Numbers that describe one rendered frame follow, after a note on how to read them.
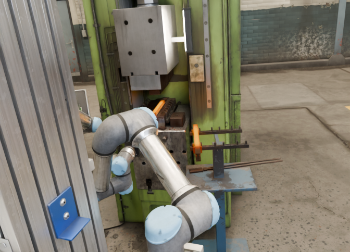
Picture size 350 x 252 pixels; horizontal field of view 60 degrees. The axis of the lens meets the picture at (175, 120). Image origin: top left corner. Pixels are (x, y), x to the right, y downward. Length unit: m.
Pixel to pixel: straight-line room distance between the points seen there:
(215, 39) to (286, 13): 6.14
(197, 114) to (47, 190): 1.51
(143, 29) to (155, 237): 1.27
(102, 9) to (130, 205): 1.50
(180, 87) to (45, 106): 1.80
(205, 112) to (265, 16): 6.03
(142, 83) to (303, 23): 6.57
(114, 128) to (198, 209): 0.41
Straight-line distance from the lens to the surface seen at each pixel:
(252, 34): 7.89
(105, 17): 2.10
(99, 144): 1.15
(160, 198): 2.20
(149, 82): 1.92
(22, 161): 0.64
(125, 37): 1.91
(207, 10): 1.94
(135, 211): 2.59
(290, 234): 2.55
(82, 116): 1.41
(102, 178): 1.32
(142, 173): 2.12
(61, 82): 0.72
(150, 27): 1.86
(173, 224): 0.94
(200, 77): 1.97
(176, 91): 2.40
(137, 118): 1.15
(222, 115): 2.07
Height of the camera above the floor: 1.64
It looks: 20 degrees down
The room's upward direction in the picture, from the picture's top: 5 degrees counter-clockwise
